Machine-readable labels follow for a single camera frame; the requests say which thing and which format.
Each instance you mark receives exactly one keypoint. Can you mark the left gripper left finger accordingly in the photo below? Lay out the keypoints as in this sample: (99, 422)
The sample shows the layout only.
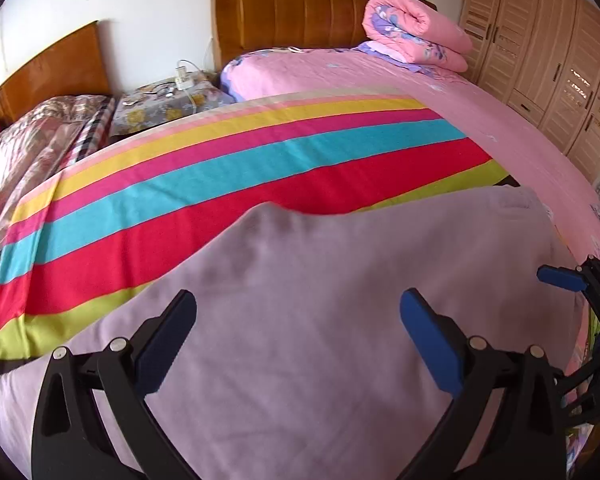
(69, 438)

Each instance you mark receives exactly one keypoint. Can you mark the plaid bed sheet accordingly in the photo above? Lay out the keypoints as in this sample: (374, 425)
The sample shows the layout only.
(93, 135)

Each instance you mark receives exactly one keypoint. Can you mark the left wooden headboard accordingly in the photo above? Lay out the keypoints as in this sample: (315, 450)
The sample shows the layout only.
(70, 67)

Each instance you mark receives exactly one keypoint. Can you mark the rolled pink quilt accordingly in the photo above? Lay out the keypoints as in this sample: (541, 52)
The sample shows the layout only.
(409, 32)

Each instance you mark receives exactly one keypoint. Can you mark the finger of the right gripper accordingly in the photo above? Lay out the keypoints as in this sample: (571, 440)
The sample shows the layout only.
(563, 278)

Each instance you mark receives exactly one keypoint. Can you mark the pink bed sheet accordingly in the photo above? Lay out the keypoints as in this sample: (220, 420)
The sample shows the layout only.
(460, 120)

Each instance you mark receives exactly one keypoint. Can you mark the white charger plug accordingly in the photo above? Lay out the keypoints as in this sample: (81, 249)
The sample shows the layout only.
(184, 79)

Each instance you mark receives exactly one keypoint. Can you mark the right wooden headboard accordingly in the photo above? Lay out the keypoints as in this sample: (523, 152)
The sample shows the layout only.
(241, 26)

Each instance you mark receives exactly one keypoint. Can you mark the beige louvered wardrobe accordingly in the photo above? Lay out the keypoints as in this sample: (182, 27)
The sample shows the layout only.
(542, 59)

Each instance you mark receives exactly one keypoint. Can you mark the wooden headboard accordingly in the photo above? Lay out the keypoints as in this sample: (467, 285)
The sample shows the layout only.
(70, 67)
(241, 26)

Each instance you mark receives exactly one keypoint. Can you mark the mauve sweat pants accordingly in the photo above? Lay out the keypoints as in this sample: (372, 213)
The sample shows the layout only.
(298, 365)

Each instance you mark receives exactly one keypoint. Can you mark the rainbow striped blanket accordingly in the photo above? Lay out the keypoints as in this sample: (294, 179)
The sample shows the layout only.
(95, 235)

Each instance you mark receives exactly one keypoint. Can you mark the floral covered nightstand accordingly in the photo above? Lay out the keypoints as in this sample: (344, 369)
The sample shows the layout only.
(164, 101)

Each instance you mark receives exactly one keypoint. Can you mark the pink floral quilt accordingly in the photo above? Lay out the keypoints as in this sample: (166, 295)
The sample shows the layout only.
(33, 146)

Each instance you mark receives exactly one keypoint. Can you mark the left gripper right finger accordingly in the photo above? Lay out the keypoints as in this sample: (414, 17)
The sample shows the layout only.
(504, 419)

